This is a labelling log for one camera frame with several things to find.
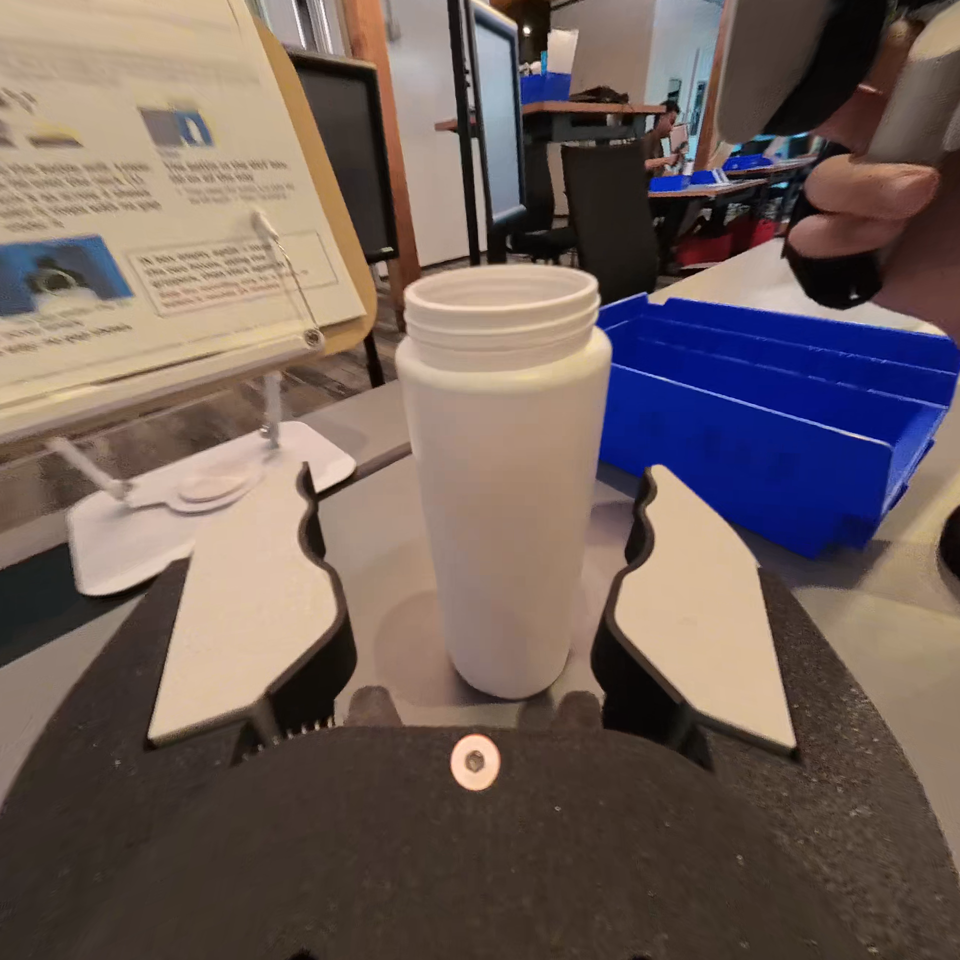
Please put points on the wooden post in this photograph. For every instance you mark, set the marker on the wooden post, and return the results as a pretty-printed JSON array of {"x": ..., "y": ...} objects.
[{"x": 375, "y": 75}]

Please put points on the blue plastic bin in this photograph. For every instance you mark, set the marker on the blue plastic bin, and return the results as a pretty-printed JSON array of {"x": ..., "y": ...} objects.
[
  {"x": 746, "y": 163},
  {"x": 544, "y": 88},
  {"x": 675, "y": 182},
  {"x": 750, "y": 435}
]

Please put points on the dark office chair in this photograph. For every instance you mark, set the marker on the dark office chair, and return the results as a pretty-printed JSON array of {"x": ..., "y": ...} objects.
[{"x": 540, "y": 240}]

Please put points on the black high-back chair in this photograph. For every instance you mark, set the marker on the black high-back chair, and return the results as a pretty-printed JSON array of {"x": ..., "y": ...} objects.
[{"x": 607, "y": 217}]

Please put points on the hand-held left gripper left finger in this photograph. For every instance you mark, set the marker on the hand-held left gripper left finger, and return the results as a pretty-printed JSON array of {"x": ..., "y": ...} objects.
[{"x": 247, "y": 600}]

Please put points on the white plastic bottle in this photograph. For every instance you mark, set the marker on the white plastic bottle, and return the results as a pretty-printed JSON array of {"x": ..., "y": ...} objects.
[{"x": 502, "y": 487}]

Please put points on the black framed sign stand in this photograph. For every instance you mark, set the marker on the black framed sign stand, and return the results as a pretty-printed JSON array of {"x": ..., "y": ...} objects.
[{"x": 495, "y": 112}]

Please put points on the printed instruction sheet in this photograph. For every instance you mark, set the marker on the printed instruction sheet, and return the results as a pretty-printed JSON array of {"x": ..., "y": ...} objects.
[{"x": 112, "y": 187}]

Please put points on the wooden standing desk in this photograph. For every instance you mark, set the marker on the wooden standing desk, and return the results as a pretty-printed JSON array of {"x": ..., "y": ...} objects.
[{"x": 585, "y": 109}]

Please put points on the red storage box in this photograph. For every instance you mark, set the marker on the red storage box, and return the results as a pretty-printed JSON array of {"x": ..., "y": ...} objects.
[
  {"x": 705, "y": 247},
  {"x": 754, "y": 234}
]

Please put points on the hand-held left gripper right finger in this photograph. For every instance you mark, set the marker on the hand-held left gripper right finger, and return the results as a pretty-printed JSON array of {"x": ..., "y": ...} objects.
[{"x": 697, "y": 622}]

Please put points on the person's right hand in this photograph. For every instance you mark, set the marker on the person's right hand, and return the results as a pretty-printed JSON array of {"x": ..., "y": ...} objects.
[{"x": 885, "y": 191}]

